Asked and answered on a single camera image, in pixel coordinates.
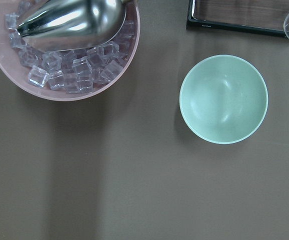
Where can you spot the pink bowl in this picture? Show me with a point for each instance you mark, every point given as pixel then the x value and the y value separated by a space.
pixel 18 74

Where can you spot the metal ice scoop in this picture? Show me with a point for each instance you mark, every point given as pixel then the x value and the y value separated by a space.
pixel 63 25

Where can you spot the black wooden tray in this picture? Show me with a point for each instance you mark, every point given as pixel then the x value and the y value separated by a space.
pixel 264 17

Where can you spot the mint green bowl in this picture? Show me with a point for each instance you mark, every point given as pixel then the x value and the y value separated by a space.
pixel 223 99

